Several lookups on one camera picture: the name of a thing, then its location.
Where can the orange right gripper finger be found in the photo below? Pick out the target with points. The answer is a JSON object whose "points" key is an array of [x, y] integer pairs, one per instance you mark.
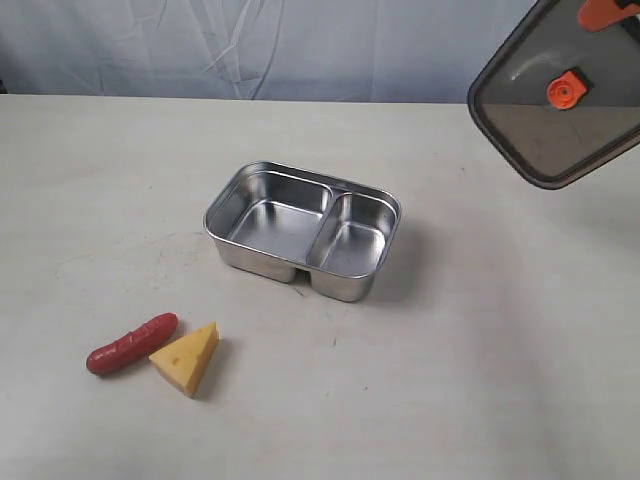
{"points": [[596, 15]]}

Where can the transparent lid with orange valve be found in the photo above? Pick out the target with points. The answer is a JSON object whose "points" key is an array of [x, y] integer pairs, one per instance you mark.
{"points": [[558, 101]]}

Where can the stainless steel lunch box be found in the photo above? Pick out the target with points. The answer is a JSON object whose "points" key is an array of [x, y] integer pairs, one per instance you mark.
{"points": [[276, 221]]}

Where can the yellow toy cheese wedge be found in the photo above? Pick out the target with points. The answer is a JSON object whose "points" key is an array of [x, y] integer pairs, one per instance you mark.
{"points": [[183, 362]]}

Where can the red toy sausage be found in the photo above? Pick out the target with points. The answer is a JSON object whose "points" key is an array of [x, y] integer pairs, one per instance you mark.
{"points": [[133, 346]]}

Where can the grey backdrop cloth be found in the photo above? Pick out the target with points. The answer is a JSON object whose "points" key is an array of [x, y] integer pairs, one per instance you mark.
{"points": [[336, 51]]}

